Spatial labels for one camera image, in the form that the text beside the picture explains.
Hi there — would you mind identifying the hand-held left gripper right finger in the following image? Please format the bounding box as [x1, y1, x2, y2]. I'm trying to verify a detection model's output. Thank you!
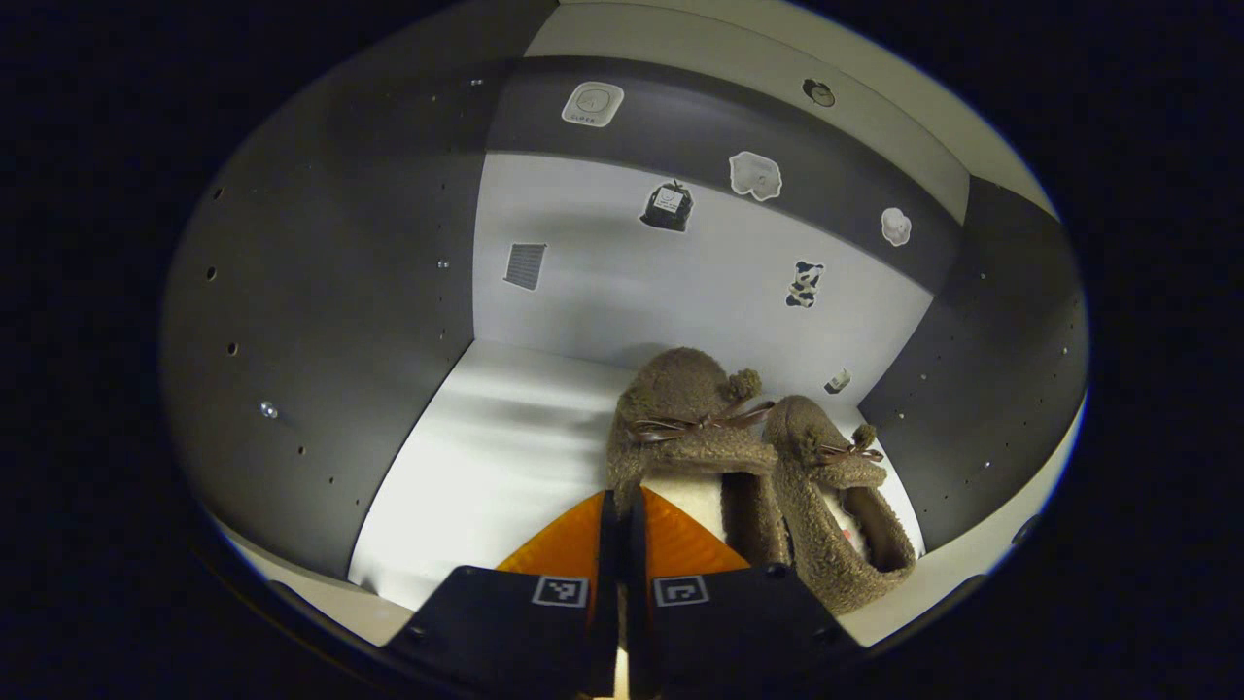
[622, 489, 866, 696]

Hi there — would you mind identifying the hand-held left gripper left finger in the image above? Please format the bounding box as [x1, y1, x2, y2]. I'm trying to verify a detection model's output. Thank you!
[384, 491, 621, 696]

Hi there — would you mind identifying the brown fluffy shoe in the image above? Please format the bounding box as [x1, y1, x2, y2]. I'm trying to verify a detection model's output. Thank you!
[605, 347, 793, 570]
[761, 394, 919, 616]

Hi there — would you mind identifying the white shoe cabinet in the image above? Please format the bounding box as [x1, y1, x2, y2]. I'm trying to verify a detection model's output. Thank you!
[160, 0, 1089, 613]

